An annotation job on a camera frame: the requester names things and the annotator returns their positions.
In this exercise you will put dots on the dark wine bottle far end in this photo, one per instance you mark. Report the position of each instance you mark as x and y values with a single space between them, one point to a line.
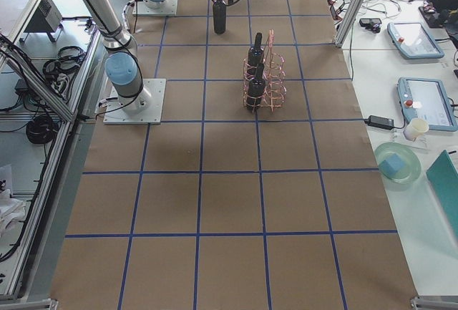
255 53

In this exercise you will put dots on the grey metal box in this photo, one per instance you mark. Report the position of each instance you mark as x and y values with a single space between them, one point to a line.
46 19

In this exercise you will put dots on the far blue teach pendant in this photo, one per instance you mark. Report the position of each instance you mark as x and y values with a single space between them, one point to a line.
414 40

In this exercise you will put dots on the blue teach pendant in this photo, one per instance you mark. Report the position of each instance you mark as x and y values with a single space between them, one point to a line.
414 40
426 99

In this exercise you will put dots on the black power adapter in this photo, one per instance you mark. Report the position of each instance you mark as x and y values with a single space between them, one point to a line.
383 123

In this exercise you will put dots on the near blue teach pendant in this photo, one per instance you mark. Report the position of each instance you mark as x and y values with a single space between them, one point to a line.
426 99

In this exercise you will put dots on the white paper cup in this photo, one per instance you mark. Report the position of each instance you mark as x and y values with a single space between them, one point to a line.
415 128

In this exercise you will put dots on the green glass plate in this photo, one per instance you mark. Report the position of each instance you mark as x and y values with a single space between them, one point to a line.
413 167

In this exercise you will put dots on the blue foam cube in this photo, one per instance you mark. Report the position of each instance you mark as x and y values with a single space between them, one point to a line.
392 165

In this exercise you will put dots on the teal board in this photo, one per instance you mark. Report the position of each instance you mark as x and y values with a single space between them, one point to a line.
442 176

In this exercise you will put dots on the white crumpled cloth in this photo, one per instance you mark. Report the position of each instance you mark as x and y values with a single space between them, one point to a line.
13 210

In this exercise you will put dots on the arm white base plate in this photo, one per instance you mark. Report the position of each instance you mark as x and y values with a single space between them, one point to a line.
147 108
166 8

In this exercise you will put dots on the copper wire wine basket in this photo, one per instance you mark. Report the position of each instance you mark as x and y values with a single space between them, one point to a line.
275 91

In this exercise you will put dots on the aluminium frame post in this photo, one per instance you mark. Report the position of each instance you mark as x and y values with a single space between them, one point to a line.
347 22

